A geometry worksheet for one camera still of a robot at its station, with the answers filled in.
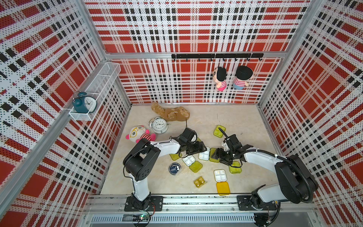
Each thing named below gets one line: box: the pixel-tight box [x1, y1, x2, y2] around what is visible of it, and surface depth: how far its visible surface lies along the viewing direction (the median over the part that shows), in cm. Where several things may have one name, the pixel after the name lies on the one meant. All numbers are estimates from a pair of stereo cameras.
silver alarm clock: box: [148, 116, 171, 135], surface depth 104 cm
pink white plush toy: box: [125, 125, 157, 143], surface depth 97 cm
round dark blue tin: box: [168, 162, 182, 175], surface depth 87 cm
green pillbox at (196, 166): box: [189, 160, 203, 173], surface depth 88 cm
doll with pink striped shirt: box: [213, 66, 228, 92], surface depth 97 cm
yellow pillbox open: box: [213, 169, 231, 196], surface depth 82 cm
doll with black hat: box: [232, 65, 254, 90], surface depth 99 cm
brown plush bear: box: [151, 102, 191, 122], surface depth 104 cm
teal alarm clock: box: [72, 90, 98, 114], surface depth 64 cm
